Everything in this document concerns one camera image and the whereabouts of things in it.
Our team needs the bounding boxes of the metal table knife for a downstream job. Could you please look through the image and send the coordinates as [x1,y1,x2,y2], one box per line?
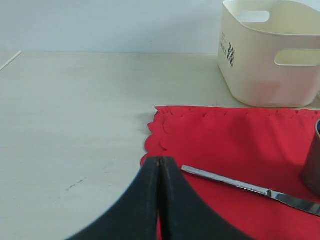
[180,165,320,217]

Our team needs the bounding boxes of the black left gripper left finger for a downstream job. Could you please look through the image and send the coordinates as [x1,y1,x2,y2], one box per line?
[69,157,160,240]

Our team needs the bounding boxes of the stainless steel cup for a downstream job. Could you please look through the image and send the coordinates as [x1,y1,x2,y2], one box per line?
[301,119,320,196]

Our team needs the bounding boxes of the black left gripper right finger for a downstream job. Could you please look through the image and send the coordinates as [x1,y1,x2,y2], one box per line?
[158,156,251,240]

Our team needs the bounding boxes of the cream plastic tub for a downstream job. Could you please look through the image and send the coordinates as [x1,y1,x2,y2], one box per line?
[217,0,320,108]

